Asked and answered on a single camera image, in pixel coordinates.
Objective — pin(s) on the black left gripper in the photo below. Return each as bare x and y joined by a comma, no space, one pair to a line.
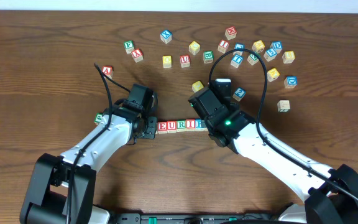
150,127

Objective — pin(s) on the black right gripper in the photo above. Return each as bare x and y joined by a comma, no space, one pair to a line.
214,137

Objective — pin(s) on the blue P wooden block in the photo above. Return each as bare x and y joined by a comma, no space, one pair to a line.
200,125

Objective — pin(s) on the red E wooden block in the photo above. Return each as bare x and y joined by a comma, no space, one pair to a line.
162,127

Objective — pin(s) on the red i block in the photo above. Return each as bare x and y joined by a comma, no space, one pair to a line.
190,125
223,46

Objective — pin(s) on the red u block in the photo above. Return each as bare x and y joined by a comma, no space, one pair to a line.
185,61
171,126

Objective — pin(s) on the green R wooden block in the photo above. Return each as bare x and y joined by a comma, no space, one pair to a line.
181,125

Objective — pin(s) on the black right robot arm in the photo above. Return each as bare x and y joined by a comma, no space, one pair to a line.
329,195

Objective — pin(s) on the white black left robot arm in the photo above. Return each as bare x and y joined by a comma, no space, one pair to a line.
61,189

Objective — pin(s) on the blue 2 wooden block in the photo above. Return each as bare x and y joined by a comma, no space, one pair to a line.
239,93

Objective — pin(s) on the green J wooden block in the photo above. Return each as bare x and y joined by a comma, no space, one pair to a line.
98,118

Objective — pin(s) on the yellow block lower middle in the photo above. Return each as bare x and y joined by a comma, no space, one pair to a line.
197,86

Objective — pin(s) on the red A wooden block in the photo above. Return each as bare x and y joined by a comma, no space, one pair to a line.
108,71

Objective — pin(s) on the red X wooden block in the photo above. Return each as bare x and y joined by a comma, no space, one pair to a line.
137,55

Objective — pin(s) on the yellow O wooden block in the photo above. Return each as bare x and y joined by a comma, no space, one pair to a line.
167,61

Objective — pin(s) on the green 7 wooden block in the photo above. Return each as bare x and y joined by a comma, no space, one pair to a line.
283,106

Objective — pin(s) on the green F wooden block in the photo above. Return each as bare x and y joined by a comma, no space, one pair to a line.
129,46

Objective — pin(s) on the blue T wooden block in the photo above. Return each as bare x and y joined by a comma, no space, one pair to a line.
236,60

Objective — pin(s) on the green B wooden block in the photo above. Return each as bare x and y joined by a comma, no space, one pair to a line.
208,56

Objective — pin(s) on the green Z wooden block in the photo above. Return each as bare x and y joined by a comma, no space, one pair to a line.
253,58

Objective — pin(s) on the yellow block with picture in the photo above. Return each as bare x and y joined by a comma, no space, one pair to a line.
272,74

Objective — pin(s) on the blue X wooden block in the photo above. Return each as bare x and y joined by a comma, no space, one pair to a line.
166,36

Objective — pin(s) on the blue L wooden block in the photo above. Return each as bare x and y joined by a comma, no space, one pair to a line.
238,46

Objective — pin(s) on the blue D block near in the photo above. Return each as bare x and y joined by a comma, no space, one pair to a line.
290,82

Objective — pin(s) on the blue d block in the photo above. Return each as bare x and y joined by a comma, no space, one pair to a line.
276,46
290,82

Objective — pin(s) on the yellow block upper middle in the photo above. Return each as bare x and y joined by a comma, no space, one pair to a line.
194,47

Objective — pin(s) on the blue 5 wooden block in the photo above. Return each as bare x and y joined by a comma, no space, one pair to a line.
270,54

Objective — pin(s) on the yellow block near Z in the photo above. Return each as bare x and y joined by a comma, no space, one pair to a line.
258,46

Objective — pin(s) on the red H wooden block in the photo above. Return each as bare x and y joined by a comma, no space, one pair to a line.
230,32

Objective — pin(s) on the yellow 8 wooden block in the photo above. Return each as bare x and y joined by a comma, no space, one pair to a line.
288,57

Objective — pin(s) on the blue D block far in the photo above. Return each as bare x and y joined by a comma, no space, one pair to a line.
276,46

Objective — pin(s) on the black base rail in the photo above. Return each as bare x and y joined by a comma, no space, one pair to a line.
138,218

